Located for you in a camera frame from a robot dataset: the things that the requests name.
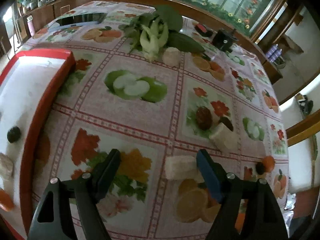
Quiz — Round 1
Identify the black pot on table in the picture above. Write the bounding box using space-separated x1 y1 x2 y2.
212 28 238 52

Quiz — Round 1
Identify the pink thermos bottle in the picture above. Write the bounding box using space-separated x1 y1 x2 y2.
27 15 35 36

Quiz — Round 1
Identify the small white round piece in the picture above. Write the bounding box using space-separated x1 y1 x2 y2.
162 47 181 67

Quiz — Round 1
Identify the green leafy bok choy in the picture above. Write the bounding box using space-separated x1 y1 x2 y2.
119 5 183 62

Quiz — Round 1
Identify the small orange far right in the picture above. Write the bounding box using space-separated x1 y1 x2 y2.
261 155 275 173

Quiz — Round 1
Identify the black rectangular tray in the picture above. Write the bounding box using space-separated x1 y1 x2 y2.
53 12 107 27

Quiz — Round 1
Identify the floral fruit print tablecloth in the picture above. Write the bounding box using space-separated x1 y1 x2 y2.
27 1 289 239

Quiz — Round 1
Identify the white yam piece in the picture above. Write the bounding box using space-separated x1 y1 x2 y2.
209 123 238 152
164 155 199 180

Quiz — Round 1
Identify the red black box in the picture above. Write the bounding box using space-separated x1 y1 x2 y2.
194 23 213 37

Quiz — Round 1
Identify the green cucumber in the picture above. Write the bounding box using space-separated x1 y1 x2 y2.
168 33 205 53

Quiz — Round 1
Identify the red rimmed white tray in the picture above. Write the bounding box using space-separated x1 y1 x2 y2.
1 48 75 239

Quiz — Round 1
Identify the dark passion fruit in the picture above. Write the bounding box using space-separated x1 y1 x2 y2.
7 126 21 143
219 116 234 131
255 162 265 176

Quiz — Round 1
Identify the brownish passion fruit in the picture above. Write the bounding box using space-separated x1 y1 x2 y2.
196 107 213 131

